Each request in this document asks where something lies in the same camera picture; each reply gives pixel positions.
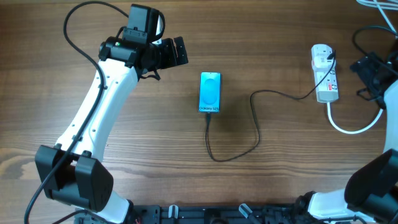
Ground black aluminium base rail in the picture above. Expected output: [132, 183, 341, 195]
[73, 203, 315, 224]

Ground blue screen Galaxy smartphone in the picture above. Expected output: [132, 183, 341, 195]
[198, 72, 221, 113]

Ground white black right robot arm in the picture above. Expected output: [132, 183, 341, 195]
[289, 44, 397, 223]

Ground white cables at corner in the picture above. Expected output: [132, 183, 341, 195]
[356, 0, 398, 35]

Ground white power strip socket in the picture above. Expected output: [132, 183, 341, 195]
[311, 44, 339, 103]

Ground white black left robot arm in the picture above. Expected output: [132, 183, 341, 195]
[35, 4, 188, 223]

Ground black USB charging cable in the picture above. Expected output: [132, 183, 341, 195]
[204, 50, 337, 163]

